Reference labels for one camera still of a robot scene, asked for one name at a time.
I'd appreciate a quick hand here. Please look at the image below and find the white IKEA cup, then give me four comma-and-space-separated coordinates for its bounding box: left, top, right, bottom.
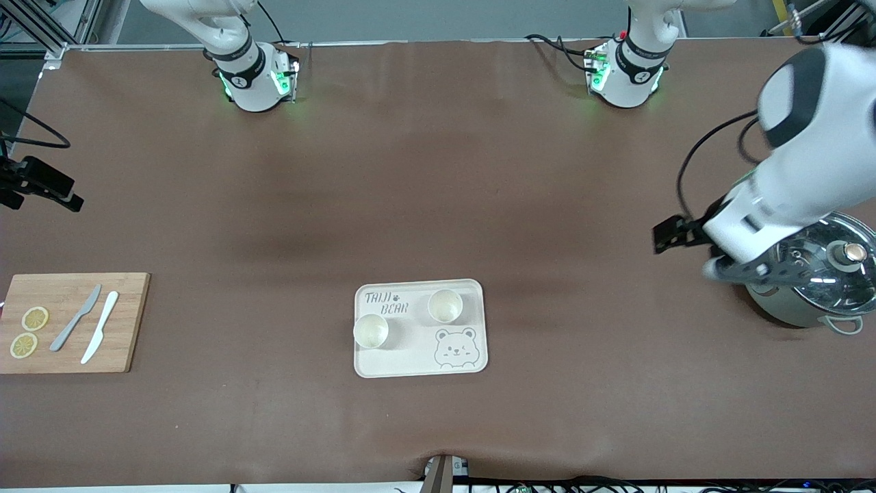
427, 288, 464, 325
352, 314, 390, 349

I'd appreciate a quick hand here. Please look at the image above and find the stainless steel pot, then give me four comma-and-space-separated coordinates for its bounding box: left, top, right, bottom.
743, 274, 876, 336

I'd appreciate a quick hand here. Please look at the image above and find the glass pot lid with knob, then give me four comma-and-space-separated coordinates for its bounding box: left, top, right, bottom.
766, 212, 876, 310

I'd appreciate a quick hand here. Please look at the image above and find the white bear print tray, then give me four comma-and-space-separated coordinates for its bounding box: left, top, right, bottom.
353, 278, 489, 379

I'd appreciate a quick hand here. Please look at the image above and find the wooden cutting board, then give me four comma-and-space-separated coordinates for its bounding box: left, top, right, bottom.
0, 273, 151, 375

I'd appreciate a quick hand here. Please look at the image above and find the white plastic knife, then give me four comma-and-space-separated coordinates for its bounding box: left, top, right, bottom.
80, 291, 120, 365

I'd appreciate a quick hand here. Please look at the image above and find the grey plastic knife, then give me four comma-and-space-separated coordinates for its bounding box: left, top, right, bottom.
49, 284, 102, 353

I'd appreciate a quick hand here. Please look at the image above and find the black bracket on left arm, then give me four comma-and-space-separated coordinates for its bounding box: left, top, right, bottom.
652, 214, 712, 255

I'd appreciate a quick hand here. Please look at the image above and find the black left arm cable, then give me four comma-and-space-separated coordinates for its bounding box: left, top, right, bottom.
676, 110, 764, 223

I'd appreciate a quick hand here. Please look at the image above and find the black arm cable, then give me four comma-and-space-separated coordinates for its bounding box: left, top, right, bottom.
676, 110, 764, 223
0, 98, 71, 149

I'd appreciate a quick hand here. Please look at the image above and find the aluminium frame strut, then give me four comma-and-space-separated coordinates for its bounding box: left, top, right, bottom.
766, 0, 876, 45

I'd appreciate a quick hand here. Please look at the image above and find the black base cable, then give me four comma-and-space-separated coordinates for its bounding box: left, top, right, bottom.
257, 0, 302, 49
524, 33, 596, 73

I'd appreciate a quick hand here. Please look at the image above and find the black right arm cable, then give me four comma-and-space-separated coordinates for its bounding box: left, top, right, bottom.
0, 98, 71, 149

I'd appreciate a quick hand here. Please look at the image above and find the black bracket on right arm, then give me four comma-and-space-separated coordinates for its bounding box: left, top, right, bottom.
0, 156, 84, 212

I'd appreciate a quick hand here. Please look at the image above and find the aluminium frame profile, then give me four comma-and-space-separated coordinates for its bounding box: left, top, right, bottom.
0, 0, 103, 62

